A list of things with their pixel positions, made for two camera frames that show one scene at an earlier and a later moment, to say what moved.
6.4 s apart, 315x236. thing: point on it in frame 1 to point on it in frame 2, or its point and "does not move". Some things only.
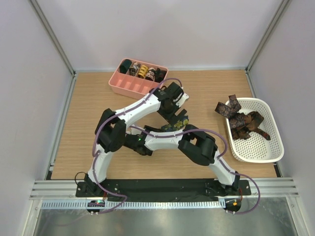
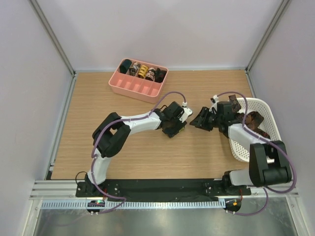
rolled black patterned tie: [159, 75] does not move
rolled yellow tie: [142, 71] does not move
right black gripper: [152, 129] to [198, 122]
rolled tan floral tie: [150, 74] does not move
